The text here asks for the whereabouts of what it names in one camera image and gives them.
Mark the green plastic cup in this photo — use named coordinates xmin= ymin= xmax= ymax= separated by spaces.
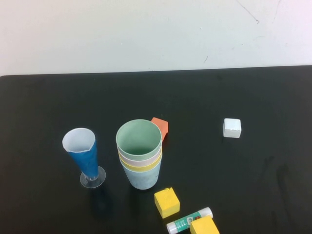
xmin=116 ymin=119 xmax=162 ymax=163

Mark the pink plastic cup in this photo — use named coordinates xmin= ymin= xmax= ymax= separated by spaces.
xmin=117 ymin=146 xmax=163 ymax=168

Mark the yellow plastic cup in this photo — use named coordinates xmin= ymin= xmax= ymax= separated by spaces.
xmin=118 ymin=155 xmax=163 ymax=173

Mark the orange foam cube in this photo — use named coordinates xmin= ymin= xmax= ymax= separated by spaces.
xmin=150 ymin=117 xmax=169 ymax=142

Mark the light blue plastic cup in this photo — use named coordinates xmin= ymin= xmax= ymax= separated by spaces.
xmin=120 ymin=160 xmax=162 ymax=191

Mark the white foam cube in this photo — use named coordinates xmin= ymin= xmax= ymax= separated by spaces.
xmin=223 ymin=118 xmax=242 ymax=139

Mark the blue conical glass, clear foot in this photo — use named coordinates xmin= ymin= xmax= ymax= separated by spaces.
xmin=61 ymin=127 xmax=106 ymax=189

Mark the yellow cube with chipped edge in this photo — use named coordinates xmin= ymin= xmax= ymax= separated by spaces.
xmin=154 ymin=187 xmax=181 ymax=219

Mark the green-labelled white glue stick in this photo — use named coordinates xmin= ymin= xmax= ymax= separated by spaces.
xmin=166 ymin=207 xmax=214 ymax=234

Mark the plain yellow cube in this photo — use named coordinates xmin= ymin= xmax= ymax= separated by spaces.
xmin=190 ymin=215 xmax=220 ymax=234

